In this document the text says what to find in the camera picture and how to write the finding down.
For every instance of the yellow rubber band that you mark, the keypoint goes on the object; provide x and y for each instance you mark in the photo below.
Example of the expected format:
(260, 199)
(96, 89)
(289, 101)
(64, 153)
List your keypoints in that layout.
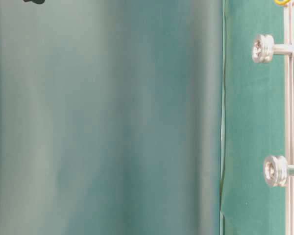
(284, 2)

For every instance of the upper metal pulley shaft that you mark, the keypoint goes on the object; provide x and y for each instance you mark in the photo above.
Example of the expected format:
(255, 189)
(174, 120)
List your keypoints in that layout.
(264, 48)

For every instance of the metal pulley shaft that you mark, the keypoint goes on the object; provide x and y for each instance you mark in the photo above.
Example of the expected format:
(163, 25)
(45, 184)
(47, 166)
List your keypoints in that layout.
(264, 48)
(277, 171)

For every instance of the lower metal pulley shaft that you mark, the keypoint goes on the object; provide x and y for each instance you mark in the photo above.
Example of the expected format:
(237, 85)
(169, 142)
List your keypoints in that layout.
(277, 171)

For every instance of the green table cloth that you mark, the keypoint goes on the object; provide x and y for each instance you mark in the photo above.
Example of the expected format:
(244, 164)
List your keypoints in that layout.
(253, 121)

